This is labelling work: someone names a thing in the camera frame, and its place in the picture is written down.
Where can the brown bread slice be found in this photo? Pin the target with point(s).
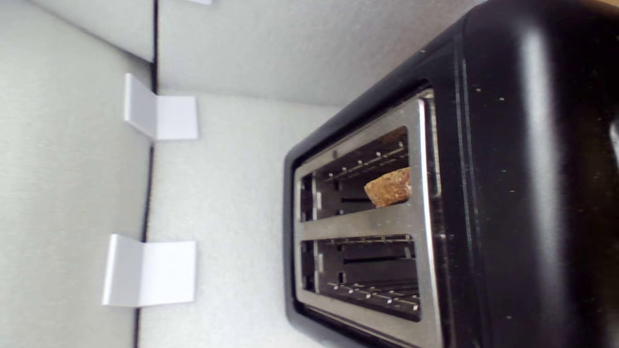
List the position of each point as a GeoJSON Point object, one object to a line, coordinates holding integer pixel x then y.
{"type": "Point", "coordinates": [389, 188]}

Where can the black two-slot toaster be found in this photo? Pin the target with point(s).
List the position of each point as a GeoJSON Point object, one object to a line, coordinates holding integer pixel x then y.
{"type": "Point", "coordinates": [508, 193]}

